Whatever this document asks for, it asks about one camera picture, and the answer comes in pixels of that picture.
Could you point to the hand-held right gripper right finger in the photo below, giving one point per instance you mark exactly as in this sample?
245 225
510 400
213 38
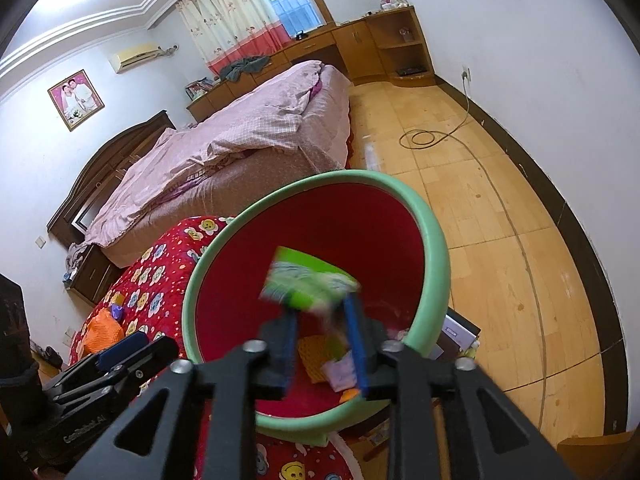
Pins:
357 340

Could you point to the row of books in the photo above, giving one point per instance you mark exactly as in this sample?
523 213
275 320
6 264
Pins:
200 87

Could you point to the dark green cloth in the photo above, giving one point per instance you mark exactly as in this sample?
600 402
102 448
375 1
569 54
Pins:
245 66

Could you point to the pile of clothes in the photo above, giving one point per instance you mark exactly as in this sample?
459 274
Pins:
75 257

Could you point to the bed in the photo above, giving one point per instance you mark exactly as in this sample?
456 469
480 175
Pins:
235 185

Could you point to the framed wall photo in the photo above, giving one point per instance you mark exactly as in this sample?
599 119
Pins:
76 100

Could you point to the pink quilt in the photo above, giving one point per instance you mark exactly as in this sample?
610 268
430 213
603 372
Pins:
215 135

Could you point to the wall air conditioner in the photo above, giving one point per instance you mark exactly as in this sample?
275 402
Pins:
135 57

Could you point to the orange mesh bag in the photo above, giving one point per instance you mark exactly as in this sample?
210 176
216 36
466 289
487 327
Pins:
102 332

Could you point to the person's left forearm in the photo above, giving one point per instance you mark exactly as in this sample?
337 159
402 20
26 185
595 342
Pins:
15 335

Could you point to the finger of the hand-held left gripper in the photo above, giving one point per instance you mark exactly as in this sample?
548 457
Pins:
150 360
122 349

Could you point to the green snack packet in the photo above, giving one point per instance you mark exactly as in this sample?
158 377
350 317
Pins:
300 280

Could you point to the red bin with green rim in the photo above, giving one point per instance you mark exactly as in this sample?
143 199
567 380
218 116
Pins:
350 220

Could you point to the white crumpled paper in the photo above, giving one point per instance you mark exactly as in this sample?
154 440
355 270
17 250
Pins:
337 372

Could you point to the black charger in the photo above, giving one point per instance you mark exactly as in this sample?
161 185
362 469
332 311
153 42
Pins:
47 355

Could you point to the cream and red curtain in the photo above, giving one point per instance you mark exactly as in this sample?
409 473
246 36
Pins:
230 15

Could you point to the dark wooden headboard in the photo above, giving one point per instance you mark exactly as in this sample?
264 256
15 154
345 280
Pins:
100 165

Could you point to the dark wooden nightstand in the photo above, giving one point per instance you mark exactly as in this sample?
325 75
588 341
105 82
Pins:
95 275

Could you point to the dark box with white label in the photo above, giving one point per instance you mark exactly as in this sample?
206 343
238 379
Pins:
460 332

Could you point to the wooden desk cabinet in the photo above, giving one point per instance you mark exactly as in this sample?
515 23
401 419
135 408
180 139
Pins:
360 45

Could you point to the red flower printed blanket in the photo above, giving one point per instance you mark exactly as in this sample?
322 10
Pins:
160 260

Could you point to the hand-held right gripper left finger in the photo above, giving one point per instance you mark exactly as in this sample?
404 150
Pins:
289 355

